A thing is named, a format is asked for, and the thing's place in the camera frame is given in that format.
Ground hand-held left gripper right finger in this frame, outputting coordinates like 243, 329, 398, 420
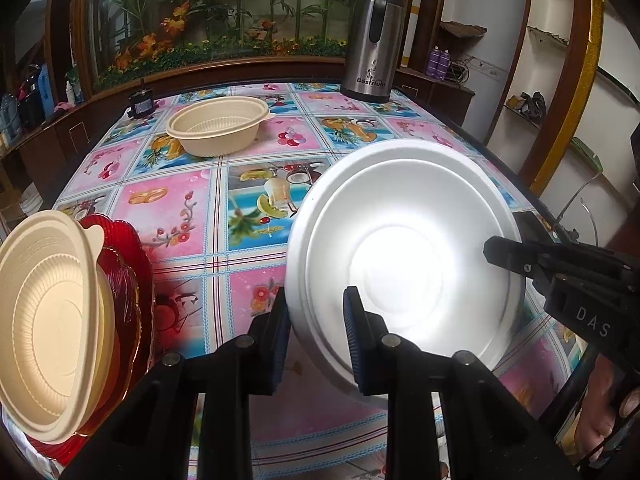
342, 285, 581, 480

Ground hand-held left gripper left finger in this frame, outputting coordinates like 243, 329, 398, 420
60, 287, 293, 480

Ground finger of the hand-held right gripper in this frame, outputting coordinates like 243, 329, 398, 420
482, 234, 556, 286

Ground beige plastic bowl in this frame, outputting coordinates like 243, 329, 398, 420
165, 96, 277, 157
0, 210, 118, 445

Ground person's right hand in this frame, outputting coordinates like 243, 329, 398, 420
575, 357, 640, 466

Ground eyeglasses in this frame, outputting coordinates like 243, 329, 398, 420
552, 170, 608, 246

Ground fruit printed tablecloth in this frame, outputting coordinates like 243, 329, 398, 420
0, 80, 601, 480

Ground black shoe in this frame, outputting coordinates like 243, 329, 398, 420
506, 91, 548, 122

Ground dark woven basket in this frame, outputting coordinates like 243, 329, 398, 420
440, 21, 488, 41

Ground stainless steel thermos jug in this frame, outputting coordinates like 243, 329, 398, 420
340, 0, 406, 103

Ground wooden display cabinet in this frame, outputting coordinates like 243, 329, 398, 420
0, 0, 476, 211

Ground artificial flower display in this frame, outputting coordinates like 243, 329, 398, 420
75, 0, 416, 88

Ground black flask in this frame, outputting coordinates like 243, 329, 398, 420
19, 66, 47, 128

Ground grey-blue kettle jug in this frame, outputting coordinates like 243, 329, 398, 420
0, 92, 21, 135

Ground tangled cables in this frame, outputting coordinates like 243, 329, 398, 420
449, 57, 475, 83

